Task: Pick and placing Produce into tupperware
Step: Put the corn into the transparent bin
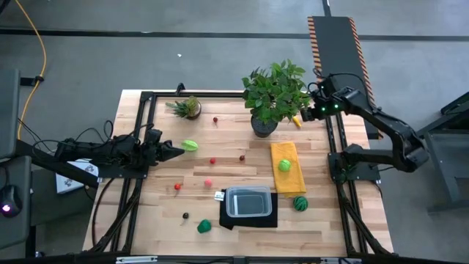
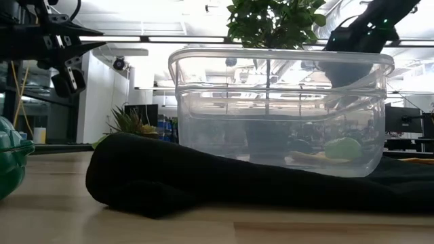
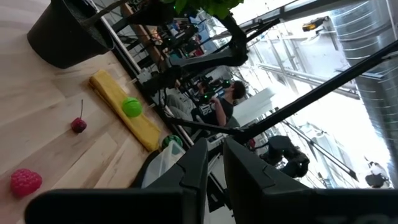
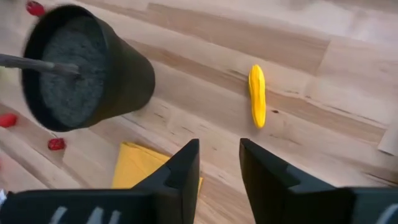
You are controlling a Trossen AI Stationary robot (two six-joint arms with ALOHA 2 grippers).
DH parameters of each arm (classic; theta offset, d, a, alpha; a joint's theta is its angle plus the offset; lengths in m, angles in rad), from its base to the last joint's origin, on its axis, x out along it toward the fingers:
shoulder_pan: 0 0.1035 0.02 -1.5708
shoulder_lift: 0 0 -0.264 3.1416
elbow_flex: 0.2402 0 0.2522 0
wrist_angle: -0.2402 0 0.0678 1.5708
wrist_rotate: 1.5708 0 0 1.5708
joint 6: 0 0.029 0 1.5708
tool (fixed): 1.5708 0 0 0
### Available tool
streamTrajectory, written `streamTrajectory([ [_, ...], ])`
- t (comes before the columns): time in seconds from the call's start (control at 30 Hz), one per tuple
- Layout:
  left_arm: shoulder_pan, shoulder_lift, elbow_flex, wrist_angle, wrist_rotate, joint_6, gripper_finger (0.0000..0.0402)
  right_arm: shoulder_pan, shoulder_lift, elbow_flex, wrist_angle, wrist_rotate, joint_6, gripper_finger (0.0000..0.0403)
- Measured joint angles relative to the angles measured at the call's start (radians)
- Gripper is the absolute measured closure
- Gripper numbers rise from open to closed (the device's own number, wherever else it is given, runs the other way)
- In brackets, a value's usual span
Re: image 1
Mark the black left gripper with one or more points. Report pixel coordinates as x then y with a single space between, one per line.
152 154

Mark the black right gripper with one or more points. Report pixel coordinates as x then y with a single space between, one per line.
329 99

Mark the small yellow toy banana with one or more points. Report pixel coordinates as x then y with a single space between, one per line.
297 122

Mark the light green toy starfruit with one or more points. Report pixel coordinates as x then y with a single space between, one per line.
190 145

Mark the red toy strawberry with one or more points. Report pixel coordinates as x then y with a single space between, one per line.
212 160

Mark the pink toy raspberry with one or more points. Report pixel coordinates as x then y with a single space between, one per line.
208 182

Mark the red toy cherry with stem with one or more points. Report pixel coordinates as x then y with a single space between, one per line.
214 119

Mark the light green toy ball fruit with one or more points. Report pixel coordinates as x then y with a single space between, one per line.
284 165

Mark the dark green toy bell pepper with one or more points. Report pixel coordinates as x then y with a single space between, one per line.
204 226

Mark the striped green toy watermelon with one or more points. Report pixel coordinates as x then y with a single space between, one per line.
300 203

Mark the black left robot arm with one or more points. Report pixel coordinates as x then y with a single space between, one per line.
110 150

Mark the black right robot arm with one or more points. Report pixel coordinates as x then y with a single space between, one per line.
388 124

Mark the clear plastic tupperware container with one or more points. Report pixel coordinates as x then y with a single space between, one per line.
249 201

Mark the leafy green potted plant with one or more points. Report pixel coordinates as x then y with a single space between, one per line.
275 95

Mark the small potted succulent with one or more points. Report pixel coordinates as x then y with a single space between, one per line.
190 108

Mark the dark brown toy cherry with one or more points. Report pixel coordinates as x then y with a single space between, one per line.
185 215

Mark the white label tag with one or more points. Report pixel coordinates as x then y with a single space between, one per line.
219 196

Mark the yellow cloth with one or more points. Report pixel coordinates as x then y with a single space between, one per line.
289 183

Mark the black mat with striped edges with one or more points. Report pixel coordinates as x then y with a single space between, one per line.
335 47

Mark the dark red toy cherry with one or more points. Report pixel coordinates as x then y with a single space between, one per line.
242 158

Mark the white printed paper sheet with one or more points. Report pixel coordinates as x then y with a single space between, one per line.
69 183

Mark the black folded cloth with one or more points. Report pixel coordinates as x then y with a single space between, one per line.
249 222

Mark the black diagonal stand beam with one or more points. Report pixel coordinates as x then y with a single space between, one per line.
44 159

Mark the dark metal workbench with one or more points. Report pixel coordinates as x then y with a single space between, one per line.
450 157

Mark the black device with glowing light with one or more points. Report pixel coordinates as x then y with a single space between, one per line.
9 201

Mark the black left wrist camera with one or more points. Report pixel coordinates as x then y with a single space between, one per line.
155 135

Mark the black aluminium table frame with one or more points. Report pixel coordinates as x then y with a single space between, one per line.
220 94

